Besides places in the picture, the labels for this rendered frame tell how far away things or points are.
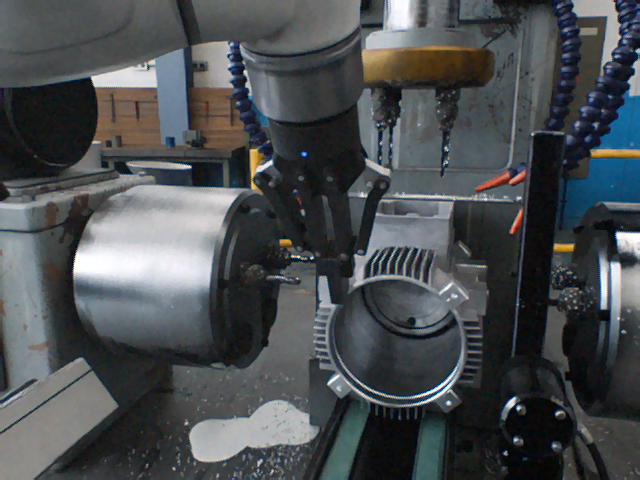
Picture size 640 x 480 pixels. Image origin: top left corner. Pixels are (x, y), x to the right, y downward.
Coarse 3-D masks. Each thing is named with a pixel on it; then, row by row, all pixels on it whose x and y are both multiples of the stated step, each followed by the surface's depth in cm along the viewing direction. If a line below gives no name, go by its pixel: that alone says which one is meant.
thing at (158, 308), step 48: (144, 192) 75; (192, 192) 74; (240, 192) 73; (96, 240) 70; (144, 240) 68; (192, 240) 67; (240, 240) 71; (96, 288) 69; (144, 288) 67; (192, 288) 66; (240, 288) 71; (96, 336) 74; (144, 336) 70; (192, 336) 68; (240, 336) 72
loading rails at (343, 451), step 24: (336, 408) 66; (360, 408) 68; (456, 408) 66; (336, 432) 63; (360, 432) 63; (384, 432) 76; (408, 432) 76; (432, 432) 63; (456, 432) 61; (312, 456) 57; (336, 456) 59; (360, 456) 62; (384, 456) 76; (408, 456) 76; (432, 456) 59; (456, 456) 57; (480, 456) 75
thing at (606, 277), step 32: (608, 224) 60; (576, 256) 72; (608, 256) 58; (576, 288) 62; (608, 288) 57; (576, 320) 70; (608, 320) 56; (576, 352) 69; (608, 352) 56; (576, 384) 65; (608, 384) 57; (608, 416) 62
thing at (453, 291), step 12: (456, 252) 76; (468, 252) 76; (348, 288) 62; (444, 288) 60; (456, 288) 59; (456, 300) 60; (336, 384) 66; (444, 396) 63; (456, 396) 62; (444, 408) 63
